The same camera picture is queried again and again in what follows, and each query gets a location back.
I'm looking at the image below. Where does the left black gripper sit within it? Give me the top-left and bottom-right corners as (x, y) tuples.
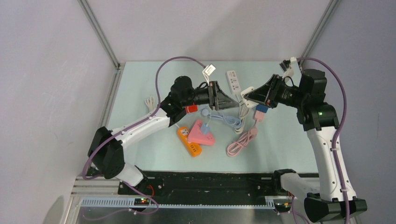
(181, 81), (238, 111)

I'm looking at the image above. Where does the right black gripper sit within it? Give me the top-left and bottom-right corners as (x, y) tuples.
(245, 74), (307, 108)

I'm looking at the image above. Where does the blue cube socket adapter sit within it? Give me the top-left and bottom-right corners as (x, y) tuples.
(255, 104), (269, 113)

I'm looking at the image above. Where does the white square plug adapter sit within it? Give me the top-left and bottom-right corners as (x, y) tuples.
(240, 86), (259, 109)

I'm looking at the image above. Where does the light blue cable with plug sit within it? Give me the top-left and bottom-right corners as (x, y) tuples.
(199, 105), (244, 135)

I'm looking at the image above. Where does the white power strip with cable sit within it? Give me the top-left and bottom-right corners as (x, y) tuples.
(226, 70), (250, 134)

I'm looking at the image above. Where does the red cube socket adapter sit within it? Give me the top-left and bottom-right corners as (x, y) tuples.
(185, 105), (198, 114)

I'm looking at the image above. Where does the pink triangular power strip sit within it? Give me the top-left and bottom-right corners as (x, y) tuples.
(187, 119), (216, 146)

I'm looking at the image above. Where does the pink power strip with cable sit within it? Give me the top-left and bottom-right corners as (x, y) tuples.
(226, 111), (266, 157)

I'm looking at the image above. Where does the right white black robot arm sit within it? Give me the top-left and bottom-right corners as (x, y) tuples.
(245, 69), (368, 223)

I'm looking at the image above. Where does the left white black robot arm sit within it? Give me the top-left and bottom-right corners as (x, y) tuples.
(88, 76), (239, 194)

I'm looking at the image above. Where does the orange power strip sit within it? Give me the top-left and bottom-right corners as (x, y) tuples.
(176, 126), (203, 158)

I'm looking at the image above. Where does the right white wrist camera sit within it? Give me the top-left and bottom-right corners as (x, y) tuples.
(279, 57), (298, 77)

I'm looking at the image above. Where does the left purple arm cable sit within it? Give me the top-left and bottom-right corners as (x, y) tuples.
(81, 56), (207, 222)

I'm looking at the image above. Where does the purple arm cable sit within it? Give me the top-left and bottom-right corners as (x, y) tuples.
(81, 56), (207, 222)
(290, 56), (352, 224)

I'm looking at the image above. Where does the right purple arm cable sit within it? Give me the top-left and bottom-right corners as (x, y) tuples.
(290, 56), (352, 224)

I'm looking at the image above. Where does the aluminium frame rail front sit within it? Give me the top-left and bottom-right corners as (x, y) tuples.
(70, 176), (352, 198)

